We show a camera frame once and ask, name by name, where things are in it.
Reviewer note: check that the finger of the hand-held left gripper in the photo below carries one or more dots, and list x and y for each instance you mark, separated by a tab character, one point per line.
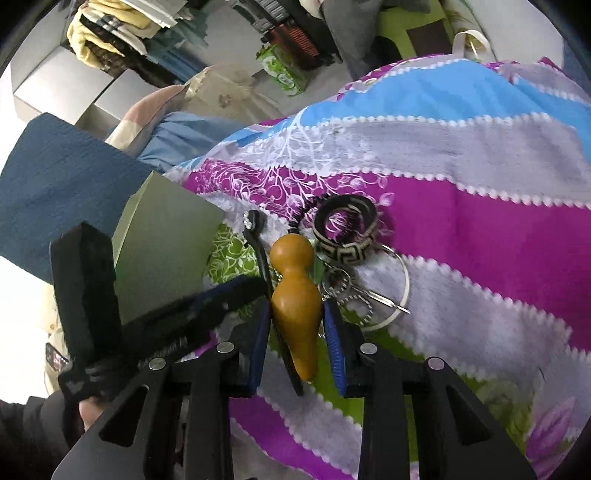
221	295
184	332

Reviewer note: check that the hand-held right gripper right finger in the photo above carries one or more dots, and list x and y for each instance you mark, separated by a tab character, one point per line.
334	350

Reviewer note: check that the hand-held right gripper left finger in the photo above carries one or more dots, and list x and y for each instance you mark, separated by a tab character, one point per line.
259	350

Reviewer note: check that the wooden gourd pendant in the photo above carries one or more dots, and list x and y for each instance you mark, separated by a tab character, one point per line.
295	300

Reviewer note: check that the pale cardboard box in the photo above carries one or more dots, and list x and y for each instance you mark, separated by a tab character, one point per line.
166	240

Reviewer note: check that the person's left forearm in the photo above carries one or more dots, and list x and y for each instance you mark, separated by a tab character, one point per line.
27	434

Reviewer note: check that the small metal key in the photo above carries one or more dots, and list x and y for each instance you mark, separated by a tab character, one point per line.
383	301

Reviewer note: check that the small metal key rings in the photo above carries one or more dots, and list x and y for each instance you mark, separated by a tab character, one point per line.
339	277

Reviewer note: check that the blue quilted cloth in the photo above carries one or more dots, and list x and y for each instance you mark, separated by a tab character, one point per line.
60	184

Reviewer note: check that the light blue cloth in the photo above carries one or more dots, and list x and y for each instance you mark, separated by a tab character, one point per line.
184	134

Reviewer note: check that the pink and beige pillow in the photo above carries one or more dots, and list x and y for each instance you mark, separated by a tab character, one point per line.
147	108

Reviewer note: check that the colourful printed blanket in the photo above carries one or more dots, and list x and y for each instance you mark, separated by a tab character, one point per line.
461	207

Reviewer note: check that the grey storage cabinet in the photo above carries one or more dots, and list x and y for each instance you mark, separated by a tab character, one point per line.
69	87

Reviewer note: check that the clear plastic bag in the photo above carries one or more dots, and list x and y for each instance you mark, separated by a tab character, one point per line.
226	92

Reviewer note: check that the green packet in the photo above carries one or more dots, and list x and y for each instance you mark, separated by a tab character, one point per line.
281	69

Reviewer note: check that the row of hanging clothes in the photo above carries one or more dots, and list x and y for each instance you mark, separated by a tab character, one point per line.
115	32

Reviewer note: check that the red suitcase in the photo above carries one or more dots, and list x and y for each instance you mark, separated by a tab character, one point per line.
293	44

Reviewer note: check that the grey hard suitcase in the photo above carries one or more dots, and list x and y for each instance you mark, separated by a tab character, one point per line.
258	14

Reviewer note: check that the black suitcase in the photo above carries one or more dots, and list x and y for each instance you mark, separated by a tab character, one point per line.
318	27

